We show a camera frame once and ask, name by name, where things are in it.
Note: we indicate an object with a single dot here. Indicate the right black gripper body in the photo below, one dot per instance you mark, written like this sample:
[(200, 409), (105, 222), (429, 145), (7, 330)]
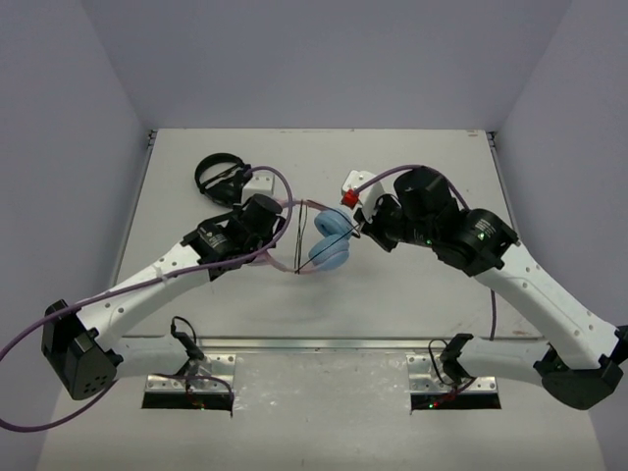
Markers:
[(388, 226)]

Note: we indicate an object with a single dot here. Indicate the pink blue cat-ear headphones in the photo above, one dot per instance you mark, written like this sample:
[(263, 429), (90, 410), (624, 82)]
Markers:
[(329, 253)]

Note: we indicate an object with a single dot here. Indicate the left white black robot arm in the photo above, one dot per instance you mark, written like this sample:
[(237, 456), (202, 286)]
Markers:
[(88, 345)]

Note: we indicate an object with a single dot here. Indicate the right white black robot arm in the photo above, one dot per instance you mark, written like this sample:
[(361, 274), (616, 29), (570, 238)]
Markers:
[(579, 356)]

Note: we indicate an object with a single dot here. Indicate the black headphones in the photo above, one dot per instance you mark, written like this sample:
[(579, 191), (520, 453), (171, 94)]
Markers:
[(225, 188)]

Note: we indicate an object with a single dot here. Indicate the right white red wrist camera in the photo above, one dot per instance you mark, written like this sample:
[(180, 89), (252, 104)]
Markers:
[(360, 191)]

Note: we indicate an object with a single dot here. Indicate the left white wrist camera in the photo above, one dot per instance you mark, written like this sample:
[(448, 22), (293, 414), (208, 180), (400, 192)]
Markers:
[(260, 183)]

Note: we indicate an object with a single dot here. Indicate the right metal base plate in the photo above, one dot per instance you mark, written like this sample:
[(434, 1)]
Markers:
[(423, 378)]

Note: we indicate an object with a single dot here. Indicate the metal base plate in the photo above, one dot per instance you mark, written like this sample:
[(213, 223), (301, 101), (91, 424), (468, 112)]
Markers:
[(423, 378), (213, 375)]

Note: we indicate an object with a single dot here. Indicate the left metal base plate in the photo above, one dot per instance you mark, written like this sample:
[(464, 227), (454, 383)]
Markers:
[(213, 375)]

